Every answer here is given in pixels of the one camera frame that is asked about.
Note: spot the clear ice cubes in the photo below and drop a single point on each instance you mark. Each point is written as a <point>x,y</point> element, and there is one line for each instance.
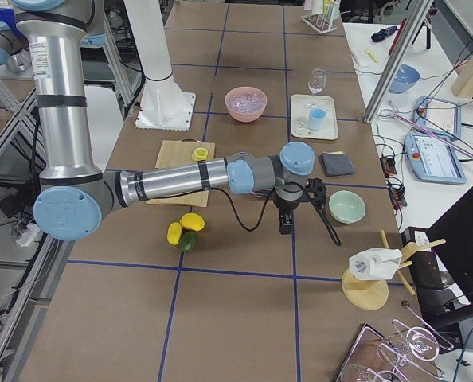
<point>247,103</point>

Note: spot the pink bowl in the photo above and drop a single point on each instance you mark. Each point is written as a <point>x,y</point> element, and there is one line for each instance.
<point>244,118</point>

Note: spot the grey folded cloth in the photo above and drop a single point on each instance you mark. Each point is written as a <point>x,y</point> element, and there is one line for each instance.
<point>336,164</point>

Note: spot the green bowl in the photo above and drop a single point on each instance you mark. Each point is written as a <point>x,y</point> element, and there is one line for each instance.
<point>347,207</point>

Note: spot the teach pendant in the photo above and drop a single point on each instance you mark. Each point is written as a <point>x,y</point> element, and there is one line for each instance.
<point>431,160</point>
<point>440,116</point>

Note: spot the clear wine glass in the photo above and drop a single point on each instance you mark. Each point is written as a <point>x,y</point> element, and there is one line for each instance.
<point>316,84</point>

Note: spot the yellow lemon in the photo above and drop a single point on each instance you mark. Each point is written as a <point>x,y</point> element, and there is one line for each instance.
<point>174,233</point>
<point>192,221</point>

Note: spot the aluminium frame post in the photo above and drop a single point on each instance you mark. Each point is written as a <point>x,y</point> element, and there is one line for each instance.
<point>404,40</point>

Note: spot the cream bear tray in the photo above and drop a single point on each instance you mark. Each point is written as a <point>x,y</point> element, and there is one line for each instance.
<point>300,113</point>

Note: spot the near teach pendant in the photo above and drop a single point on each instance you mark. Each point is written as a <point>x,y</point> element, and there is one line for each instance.
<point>431,160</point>

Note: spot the wooden cup stand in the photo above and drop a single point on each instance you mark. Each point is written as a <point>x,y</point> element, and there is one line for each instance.
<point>374,294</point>

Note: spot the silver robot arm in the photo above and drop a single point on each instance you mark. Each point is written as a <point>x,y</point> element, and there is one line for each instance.
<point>76,194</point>
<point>15,60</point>

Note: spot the blue bowl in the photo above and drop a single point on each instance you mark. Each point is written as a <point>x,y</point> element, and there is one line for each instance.
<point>406,77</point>

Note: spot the lemon slice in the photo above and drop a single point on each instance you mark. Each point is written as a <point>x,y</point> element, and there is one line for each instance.
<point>200,154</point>

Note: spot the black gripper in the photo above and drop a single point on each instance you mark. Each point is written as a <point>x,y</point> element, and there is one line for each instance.
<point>285,207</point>

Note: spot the blue plastic cup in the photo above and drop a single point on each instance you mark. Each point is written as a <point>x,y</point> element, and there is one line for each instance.
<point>316,118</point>

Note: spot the green lime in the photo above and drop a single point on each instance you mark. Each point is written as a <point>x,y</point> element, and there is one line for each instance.
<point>188,241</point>

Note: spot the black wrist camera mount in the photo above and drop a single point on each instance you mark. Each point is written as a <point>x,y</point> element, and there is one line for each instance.
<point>316,192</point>

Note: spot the black monitor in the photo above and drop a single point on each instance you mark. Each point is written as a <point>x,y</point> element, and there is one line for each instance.
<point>456,227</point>

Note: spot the white paper cup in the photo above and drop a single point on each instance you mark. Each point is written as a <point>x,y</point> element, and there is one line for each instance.
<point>375,264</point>

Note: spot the far teach pendant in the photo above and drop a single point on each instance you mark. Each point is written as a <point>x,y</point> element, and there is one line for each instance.
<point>440,116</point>

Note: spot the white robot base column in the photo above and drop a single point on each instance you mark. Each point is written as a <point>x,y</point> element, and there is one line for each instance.
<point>163,105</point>

